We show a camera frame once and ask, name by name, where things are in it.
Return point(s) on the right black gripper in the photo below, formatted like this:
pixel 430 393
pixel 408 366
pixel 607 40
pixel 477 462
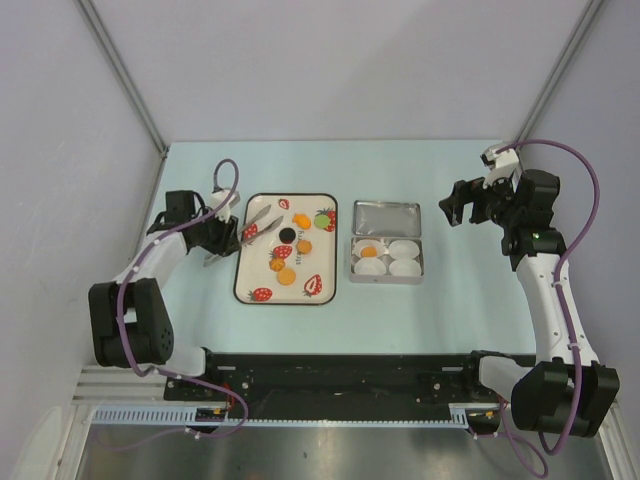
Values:
pixel 470 192

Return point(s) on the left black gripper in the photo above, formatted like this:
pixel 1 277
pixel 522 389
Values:
pixel 227 242

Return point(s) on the metal serving tongs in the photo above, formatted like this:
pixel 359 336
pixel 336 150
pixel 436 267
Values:
pixel 260 224

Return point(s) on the black round cookie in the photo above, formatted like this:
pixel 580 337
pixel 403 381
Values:
pixel 287 235

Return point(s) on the orange round cookie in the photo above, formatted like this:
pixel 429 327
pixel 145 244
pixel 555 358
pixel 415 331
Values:
pixel 286 276
pixel 369 251

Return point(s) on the orange flower cookie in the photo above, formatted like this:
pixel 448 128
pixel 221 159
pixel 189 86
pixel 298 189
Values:
pixel 304 246

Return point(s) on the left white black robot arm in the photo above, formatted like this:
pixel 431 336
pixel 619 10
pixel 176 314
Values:
pixel 129 319

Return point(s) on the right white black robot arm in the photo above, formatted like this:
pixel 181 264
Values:
pixel 567 389

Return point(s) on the orange round cookie on tray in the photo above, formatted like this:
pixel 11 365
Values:
pixel 286 276

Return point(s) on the white paper cup back right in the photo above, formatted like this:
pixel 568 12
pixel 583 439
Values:
pixel 403 249

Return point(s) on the white paper cup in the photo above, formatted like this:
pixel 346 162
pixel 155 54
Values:
pixel 362 243
pixel 405 268
pixel 370 266
pixel 403 249

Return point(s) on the strawberry pattern white tray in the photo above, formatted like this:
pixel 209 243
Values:
pixel 316 272

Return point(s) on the orange fish shaped cookie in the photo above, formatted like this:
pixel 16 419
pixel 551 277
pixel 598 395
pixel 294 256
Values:
pixel 302 221

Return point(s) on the white paper cup front right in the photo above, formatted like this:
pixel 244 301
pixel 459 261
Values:
pixel 405 268

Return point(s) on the silver tin lid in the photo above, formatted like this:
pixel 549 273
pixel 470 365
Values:
pixel 386 219

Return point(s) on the white paper cup back left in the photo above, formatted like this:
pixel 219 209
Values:
pixel 362 243

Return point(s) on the green round cookie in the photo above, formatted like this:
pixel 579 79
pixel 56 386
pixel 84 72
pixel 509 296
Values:
pixel 322 221

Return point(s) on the silver tin box base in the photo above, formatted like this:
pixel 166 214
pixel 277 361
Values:
pixel 387 279

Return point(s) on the white paper cup front left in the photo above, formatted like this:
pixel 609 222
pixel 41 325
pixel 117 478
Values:
pixel 370 266

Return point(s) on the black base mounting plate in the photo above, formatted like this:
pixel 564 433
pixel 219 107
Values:
pixel 344 387

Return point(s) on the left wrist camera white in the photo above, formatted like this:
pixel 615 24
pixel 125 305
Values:
pixel 222 201

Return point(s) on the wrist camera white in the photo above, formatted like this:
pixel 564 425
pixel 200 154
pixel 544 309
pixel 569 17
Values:
pixel 503 163
pixel 222 201

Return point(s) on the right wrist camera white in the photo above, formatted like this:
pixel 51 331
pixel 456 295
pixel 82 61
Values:
pixel 503 163

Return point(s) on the left aluminium frame post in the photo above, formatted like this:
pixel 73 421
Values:
pixel 116 63

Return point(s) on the aluminium frame post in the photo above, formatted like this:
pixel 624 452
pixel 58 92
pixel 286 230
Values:
pixel 116 63
pixel 585 24

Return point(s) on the white slotted cable duct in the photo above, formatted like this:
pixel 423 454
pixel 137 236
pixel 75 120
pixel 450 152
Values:
pixel 455 418

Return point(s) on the right aluminium frame post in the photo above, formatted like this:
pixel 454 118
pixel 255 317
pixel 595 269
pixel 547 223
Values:
pixel 585 24

